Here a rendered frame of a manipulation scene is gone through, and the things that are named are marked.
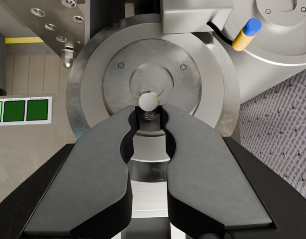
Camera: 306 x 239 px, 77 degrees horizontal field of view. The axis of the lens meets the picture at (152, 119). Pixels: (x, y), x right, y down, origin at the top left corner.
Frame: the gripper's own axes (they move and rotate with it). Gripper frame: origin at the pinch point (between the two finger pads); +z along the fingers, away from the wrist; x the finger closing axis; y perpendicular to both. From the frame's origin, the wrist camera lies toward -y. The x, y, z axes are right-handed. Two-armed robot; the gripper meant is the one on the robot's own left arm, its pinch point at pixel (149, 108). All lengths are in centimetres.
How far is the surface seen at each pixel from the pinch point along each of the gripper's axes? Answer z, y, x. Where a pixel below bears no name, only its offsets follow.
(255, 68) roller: 6.5, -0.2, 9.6
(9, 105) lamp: 34, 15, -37
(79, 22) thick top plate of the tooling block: 34.3, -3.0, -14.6
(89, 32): 9.8, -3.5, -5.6
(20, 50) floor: 241, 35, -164
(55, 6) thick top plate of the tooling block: 30.6, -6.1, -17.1
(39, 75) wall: 233, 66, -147
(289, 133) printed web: 9.8, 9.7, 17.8
